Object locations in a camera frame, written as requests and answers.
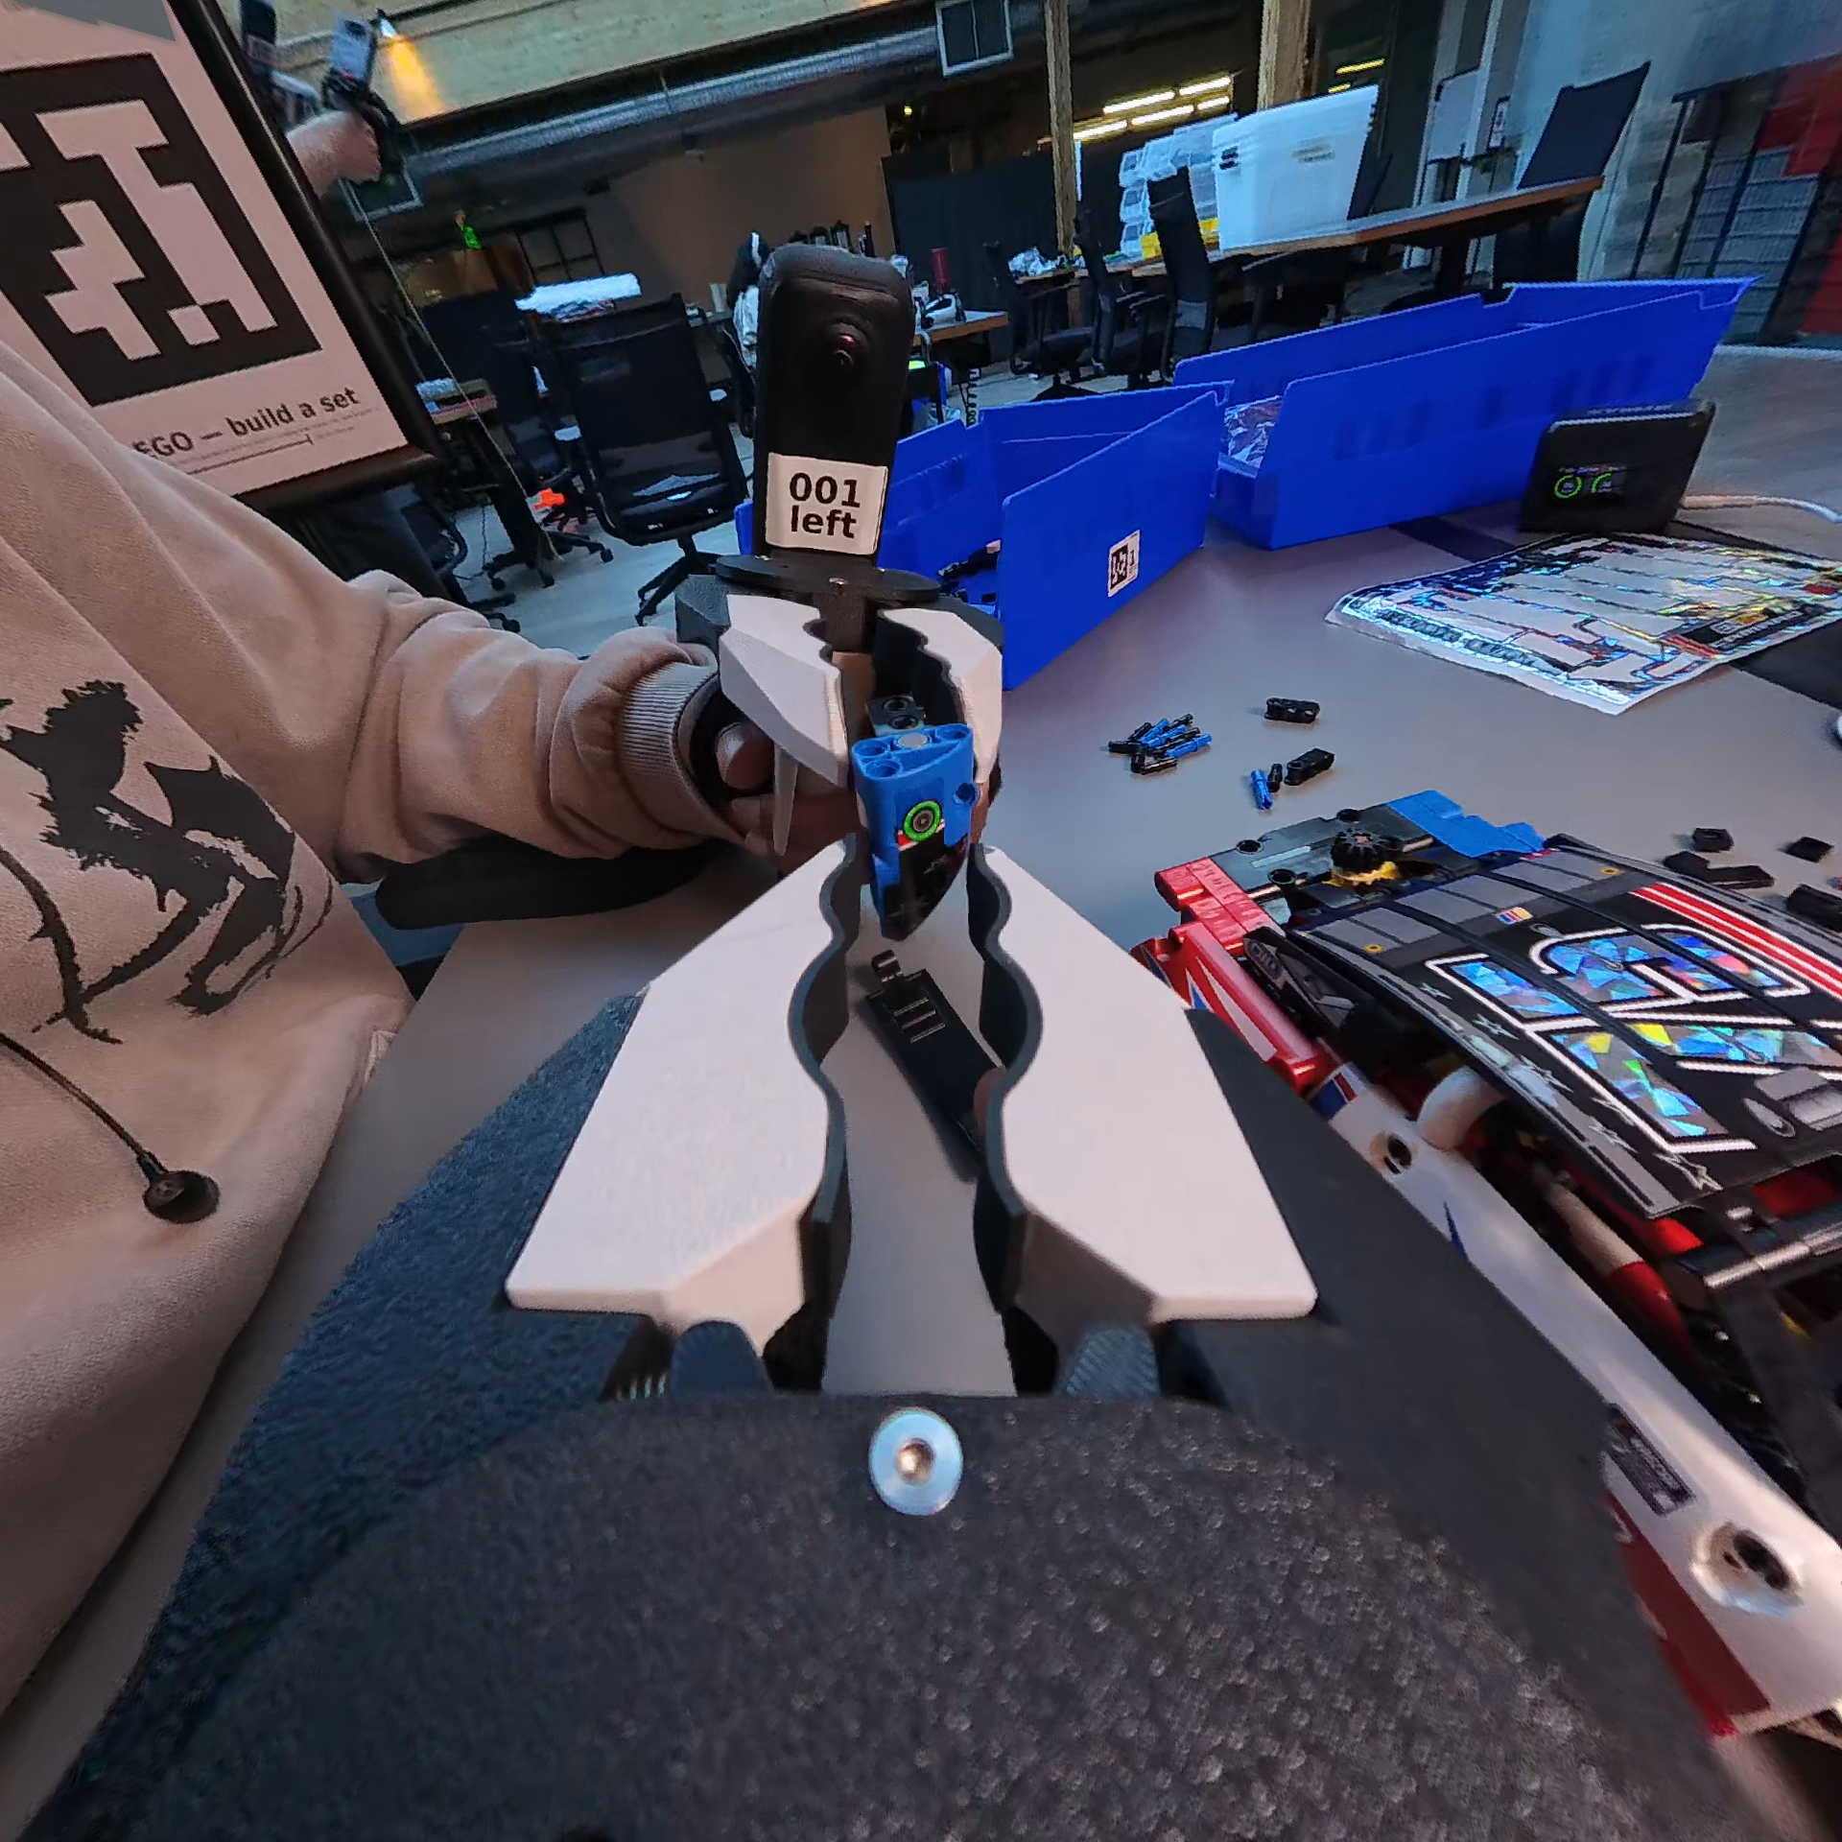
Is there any pile of small lego pieces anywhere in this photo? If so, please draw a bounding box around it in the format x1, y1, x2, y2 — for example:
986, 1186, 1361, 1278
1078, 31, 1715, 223
1671, 826, 1842, 934

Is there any black office chair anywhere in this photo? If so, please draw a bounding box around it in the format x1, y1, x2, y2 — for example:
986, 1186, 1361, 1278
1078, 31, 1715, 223
1493, 60, 1654, 286
545, 293, 752, 624
1027, 237, 1156, 402
1143, 165, 1257, 393

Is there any person's left forearm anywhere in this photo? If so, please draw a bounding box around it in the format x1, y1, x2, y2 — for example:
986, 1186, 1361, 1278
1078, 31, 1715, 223
0, 343, 721, 882

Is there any long work table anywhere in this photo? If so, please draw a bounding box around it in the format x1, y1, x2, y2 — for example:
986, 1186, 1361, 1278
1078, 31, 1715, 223
1008, 174, 1606, 290

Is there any white storage box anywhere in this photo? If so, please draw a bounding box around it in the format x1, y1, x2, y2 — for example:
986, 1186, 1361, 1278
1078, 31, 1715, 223
1212, 87, 1382, 251

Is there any large blue storage bin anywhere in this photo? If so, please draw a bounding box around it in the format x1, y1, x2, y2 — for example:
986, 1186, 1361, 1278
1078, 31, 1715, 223
1172, 278, 1759, 550

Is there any black curved lego panel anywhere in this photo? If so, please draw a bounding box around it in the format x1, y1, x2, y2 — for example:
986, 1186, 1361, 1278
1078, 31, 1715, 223
859, 948, 1000, 1157

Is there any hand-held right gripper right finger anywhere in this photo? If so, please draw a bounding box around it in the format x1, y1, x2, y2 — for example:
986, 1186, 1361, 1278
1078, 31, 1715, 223
970, 843, 1322, 1394

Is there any lego race car model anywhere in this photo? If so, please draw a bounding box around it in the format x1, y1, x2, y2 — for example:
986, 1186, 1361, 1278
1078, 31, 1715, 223
1128, 788, 1842, 1746

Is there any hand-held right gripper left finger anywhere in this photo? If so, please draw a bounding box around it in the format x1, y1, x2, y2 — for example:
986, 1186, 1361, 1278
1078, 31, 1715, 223
503, 840, 862, 1392

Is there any wire rack with coloured bins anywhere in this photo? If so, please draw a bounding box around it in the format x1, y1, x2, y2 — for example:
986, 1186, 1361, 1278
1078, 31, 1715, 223
1654, 55, 1842, 350

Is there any person's left hand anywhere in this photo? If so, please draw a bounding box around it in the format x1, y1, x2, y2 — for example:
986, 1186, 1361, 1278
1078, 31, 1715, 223
708, 721, 867, 875

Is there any lego sticker sheet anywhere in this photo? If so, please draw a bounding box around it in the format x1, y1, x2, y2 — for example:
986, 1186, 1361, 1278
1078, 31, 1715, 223
1328, 532, 1842, 716

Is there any black charger with green display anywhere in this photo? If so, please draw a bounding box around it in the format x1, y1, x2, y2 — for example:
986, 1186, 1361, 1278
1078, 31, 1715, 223
1522, 402, 1716, 538

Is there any blue lego panel piece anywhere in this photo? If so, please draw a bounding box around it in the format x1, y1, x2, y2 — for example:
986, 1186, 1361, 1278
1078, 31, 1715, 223
849, 723, 1000, 945

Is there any cluster of blue black pins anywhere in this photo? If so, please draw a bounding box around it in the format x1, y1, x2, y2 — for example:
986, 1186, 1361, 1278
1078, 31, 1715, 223
1105, 711, 1215, 777

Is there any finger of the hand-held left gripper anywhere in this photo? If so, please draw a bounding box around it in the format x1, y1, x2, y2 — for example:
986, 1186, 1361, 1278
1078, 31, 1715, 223
878, 603, 1008, 848
717, 588, 855, 788

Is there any blue bin with tag label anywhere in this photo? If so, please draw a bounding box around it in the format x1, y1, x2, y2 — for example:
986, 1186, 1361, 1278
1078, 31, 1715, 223
734, 383, 1237, 696

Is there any black white marker board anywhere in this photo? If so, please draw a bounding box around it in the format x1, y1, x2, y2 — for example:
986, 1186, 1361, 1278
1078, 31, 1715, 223
0, 0, 441, 508

